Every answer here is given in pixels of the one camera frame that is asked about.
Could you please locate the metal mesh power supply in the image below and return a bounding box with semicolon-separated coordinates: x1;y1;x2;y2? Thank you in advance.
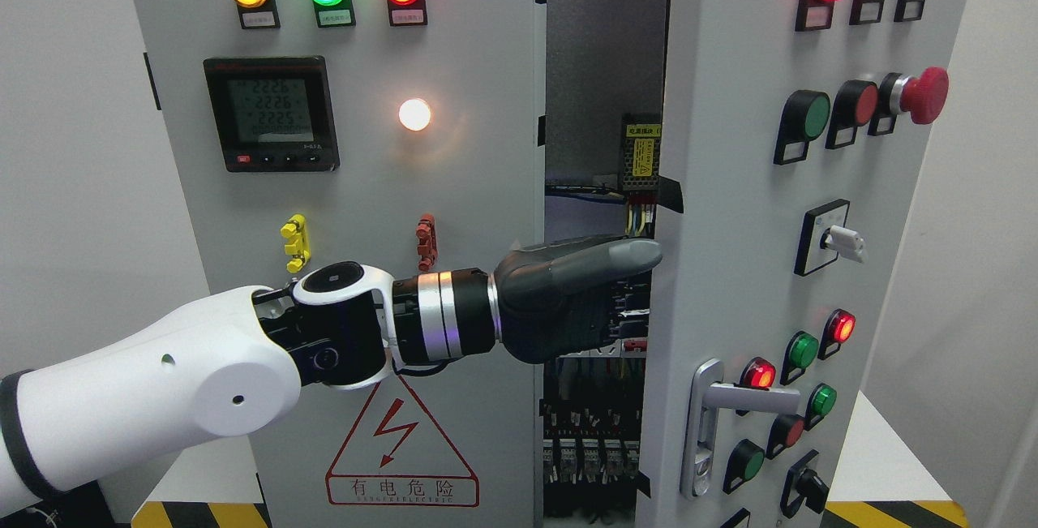
619;113;663;193

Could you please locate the white rotary switch right door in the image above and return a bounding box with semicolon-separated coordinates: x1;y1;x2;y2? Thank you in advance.
794;199;868;276

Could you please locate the red emergency stop button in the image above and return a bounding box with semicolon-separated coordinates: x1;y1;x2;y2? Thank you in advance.
868;67;950;136

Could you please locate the red terminal connector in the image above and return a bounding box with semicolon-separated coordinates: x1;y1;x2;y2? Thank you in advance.
415;213;438;273

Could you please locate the black digital power meter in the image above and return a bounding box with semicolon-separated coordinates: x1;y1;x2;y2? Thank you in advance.
203;55;340;173

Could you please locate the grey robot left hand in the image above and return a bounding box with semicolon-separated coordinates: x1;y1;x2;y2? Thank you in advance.
493;234;663;364

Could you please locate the yellow terminal connector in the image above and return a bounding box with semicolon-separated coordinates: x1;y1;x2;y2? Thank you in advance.
281;213;311;274

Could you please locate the red electric hazard sticker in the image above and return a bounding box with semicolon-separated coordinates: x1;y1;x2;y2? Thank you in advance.
325;376;481;507

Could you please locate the white indicator lamp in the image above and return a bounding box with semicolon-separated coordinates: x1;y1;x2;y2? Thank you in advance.
397;98;433;132

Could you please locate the grey cabinet door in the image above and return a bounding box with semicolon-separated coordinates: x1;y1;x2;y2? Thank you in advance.
635;0;965;527
134;0;546;527

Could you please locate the relay terminal row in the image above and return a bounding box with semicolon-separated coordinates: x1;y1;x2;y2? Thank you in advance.
540;400;641;485

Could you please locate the white socket breaker row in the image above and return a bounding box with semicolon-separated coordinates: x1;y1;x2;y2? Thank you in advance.
563;273;651;358

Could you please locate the silver door handle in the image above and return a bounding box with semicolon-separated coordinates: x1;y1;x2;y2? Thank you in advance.
680;358;800;500

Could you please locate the black box at left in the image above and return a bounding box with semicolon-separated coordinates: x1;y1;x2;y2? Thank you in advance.
1;483;118;527

